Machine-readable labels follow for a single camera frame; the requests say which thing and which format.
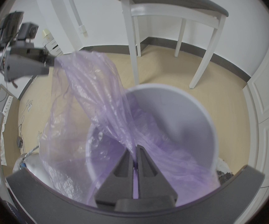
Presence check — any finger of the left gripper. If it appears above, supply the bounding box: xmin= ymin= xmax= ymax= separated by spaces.
xmin=5 ymin=55 xmax=50 ymax=82
xmin=10 ymin=47 xmax=56 ymax=68

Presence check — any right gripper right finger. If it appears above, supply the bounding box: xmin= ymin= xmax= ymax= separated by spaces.
xmin=136 ymin=145 xmax=178 ymax=206

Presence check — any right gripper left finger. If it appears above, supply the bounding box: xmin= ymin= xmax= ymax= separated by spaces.
xmin=94 ymin=147 xmax=135 ymax=208

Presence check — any purple plastic bag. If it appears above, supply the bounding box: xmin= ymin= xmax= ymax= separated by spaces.
xmin=37 ymin=50 xmax=220 ymax=206

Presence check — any white trash bin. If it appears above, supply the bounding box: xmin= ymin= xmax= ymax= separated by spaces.
xmin=86 ymin=84 xmax=219 ymax=195

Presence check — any white chest of drawers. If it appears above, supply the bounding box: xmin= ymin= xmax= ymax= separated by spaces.
xmin=42 ymin=29 xmax=62 ymax=55

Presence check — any white power strip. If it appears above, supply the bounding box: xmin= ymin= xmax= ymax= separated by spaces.
xmin=2 ymin=95 xmax=14 ymax=123

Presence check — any crumpled white paper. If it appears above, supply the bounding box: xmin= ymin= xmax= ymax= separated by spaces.
xmin=217 ymin=158 xmax=229 ymax=172

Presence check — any crumpled black plastic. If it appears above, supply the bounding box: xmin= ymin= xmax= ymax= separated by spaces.
xmin=216 ymin=170 xmax=233 ymax=184

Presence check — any white chair grey seat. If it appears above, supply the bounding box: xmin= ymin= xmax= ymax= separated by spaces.
xmin=113 ymin=0 xmax=229 ymax=90

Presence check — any white wardrobe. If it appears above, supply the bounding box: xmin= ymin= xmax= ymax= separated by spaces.
xmin=242 ymin=20 xmax=269 ymax=195

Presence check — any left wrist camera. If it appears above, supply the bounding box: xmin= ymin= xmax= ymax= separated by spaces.
xmin=18 ymin=22 xmax=38 ymax=42

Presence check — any white cable duct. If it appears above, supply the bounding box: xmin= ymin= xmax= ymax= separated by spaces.
xmin=63 ymin=0 xmax=88 ymax=39

